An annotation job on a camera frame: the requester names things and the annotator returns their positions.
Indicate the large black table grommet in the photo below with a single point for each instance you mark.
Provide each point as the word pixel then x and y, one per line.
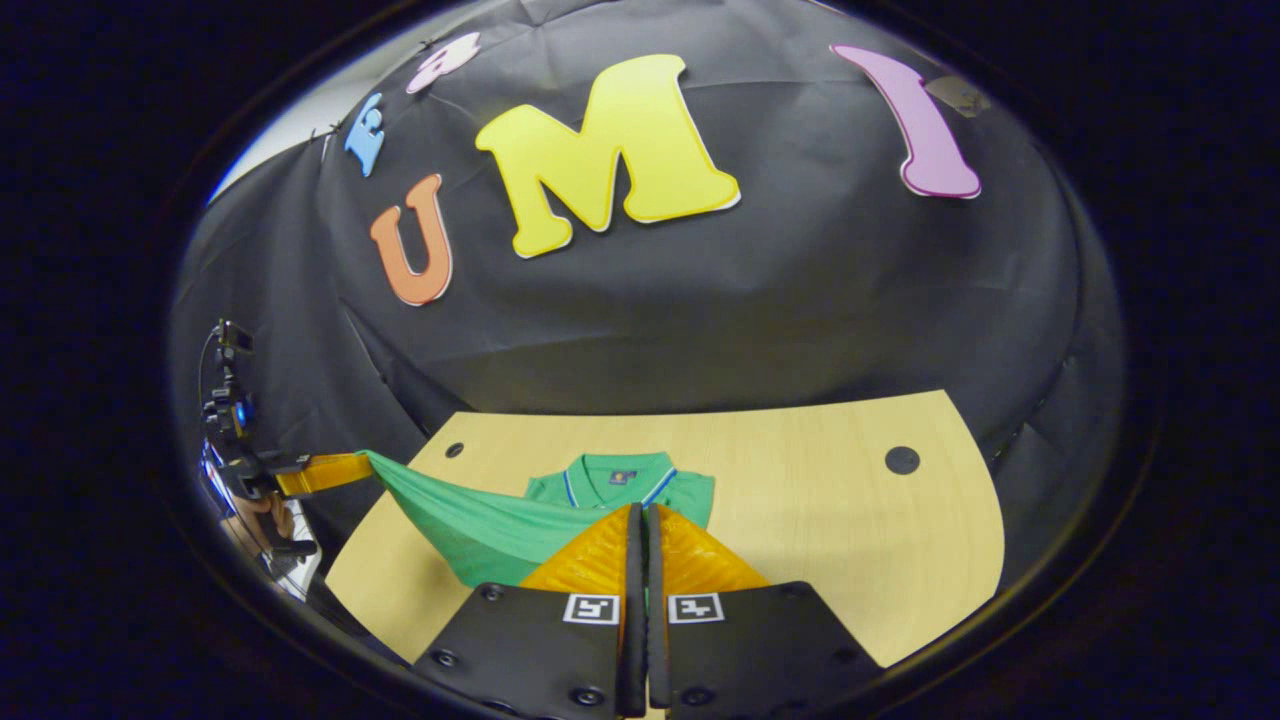
pixel 902 460

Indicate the green T-shirt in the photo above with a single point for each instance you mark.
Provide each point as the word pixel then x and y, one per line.
pixel 470 530

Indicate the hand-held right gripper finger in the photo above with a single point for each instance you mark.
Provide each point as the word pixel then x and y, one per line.
pixel 633 600
pixel 655 640

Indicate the black backdrop cloth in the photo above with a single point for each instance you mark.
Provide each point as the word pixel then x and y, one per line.
pixel 750 300

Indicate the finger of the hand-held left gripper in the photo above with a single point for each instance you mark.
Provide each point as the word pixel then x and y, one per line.
pixel 320 473

